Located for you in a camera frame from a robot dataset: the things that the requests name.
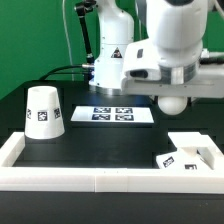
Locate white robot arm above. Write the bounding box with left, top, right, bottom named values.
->
left=90, top=0, right=224, bottom=98

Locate white frame wall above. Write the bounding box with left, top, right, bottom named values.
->
left=0, top=132, right=224, bottom=194

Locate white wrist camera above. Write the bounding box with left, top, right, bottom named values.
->
left=122, top=39, right=161, bottom=81

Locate white marker plate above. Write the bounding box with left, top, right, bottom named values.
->
left=71, top=106, right=154, bottom=123

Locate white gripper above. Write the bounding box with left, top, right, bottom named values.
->
left=121, top=58, right=224, bottom=98

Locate white lamp base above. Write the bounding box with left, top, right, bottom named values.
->
left=156, top=132, right=214, bottom=171

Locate white lamp shade cone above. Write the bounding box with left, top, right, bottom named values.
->
left=25, top=86, right=65, bottom=140

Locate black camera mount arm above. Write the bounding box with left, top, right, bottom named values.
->
left=74, top=0, right=96, bottom=64

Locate black cable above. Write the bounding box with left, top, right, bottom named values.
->
left=39, top=64, right=94, bottom=82

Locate white lamp bulb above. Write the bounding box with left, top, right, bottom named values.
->
left=158, top=96, right=187, bottom=115

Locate grey cable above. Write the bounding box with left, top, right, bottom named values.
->
left=61, top=0, right=76, bottom=82

